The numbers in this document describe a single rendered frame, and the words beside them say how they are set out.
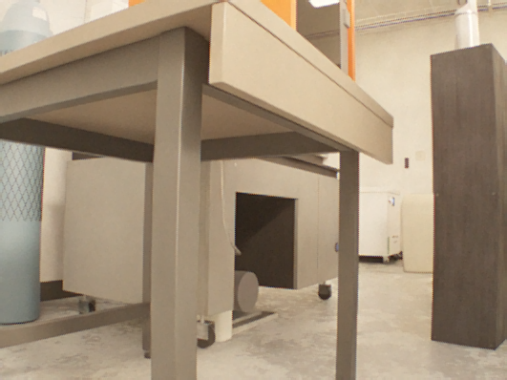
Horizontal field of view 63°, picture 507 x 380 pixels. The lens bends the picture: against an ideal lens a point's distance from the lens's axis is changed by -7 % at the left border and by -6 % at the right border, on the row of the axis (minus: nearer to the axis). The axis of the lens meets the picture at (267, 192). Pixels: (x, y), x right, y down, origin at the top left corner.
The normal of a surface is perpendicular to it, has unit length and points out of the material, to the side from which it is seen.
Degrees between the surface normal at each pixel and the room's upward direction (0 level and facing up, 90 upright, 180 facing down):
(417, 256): 93
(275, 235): 90
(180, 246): 90
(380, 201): 90
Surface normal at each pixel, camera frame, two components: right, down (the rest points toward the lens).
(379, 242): -0.49, -0.06
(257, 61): 0.87, -0.01
